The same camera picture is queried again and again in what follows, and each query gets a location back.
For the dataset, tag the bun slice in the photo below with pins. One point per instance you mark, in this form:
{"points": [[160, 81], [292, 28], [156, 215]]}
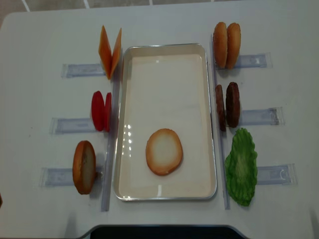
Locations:
{"points": [[220, 44], [233, 44]]}

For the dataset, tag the orange cheese slice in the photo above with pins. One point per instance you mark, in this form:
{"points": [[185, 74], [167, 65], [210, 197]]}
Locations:
{"points": [[105, 52], [116, 52]]}

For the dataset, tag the bread slice on tray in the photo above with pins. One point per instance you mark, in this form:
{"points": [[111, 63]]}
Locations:
{"points": [[164, 152]]}

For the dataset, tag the left bun slice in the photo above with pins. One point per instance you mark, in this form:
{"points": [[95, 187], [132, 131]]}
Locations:
{"points": [[220, 44]]}

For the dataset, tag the clear cheese holder track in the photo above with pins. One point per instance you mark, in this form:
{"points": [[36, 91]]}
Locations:
{"points": [[82, 70]]}

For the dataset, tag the right brown meat patty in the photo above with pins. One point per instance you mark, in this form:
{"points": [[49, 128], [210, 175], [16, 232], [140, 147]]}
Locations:
{"points": [[232, 105]]}

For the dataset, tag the clear right long rail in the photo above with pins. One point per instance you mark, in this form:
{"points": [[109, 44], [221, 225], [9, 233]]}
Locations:
{"points": [[219, 132]]}

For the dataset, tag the brown meat patty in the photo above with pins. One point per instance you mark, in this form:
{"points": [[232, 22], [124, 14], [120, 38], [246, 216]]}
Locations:
{"points": [[232, 105], [220, 107]]}

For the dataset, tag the clear left long rail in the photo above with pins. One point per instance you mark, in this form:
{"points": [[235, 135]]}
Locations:
{"points": [[112, 135]]}

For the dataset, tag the clear bread holder track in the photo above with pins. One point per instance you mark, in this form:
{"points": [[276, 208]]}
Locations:
{"points": [[56, 177]]}

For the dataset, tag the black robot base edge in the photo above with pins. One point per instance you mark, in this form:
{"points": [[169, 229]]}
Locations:
{"points": [[165, 232]]}

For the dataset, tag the clear patty holder track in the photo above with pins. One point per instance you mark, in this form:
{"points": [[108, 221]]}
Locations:
{"points": [[270, 116]]}

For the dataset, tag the right orange cheese slice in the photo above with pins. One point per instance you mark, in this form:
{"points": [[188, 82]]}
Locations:
{"points": [[116, 52]]}

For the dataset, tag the green lettuce leaf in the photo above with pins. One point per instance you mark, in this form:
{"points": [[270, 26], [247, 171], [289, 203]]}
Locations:
{"points": [[241, 169]]}

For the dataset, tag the clear bun holder track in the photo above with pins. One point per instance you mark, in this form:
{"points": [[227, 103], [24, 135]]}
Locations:
{"points": [[261, 60]]}

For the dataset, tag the clear tomato holder track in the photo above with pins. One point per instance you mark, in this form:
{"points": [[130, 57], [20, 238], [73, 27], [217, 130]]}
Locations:
{"points": [[65, 126]]}

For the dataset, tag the white metal tray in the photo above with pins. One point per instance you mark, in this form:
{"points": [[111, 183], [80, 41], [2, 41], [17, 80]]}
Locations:
{"points": [[165, 86]]}

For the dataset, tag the standing bread slice left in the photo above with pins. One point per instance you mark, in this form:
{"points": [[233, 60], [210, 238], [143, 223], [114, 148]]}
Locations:
{"points": [[84, 167]]}

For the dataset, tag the clear long rail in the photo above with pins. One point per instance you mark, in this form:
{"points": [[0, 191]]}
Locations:
{"points": [[112, 135], [219, 132]]}

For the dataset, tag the right red tomato slice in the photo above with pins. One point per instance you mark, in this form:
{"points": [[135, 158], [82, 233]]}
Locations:
{"points": [[107, 112]]}

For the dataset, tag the right bun slice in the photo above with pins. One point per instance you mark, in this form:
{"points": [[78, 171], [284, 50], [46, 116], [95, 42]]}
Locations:
{"points": [[233, 44]]}

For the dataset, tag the left orange cheese slice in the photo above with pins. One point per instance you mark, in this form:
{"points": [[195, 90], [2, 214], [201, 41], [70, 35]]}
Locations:
{"points": [[105, 52]]}

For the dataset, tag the clear lettuce holder track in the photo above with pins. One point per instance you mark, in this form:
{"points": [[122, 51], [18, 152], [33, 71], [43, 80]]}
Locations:
{"points": [[277, 175]]}

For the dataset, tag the left brown meat patty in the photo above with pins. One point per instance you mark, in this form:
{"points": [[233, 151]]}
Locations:
{"points": [[220, 107]]}

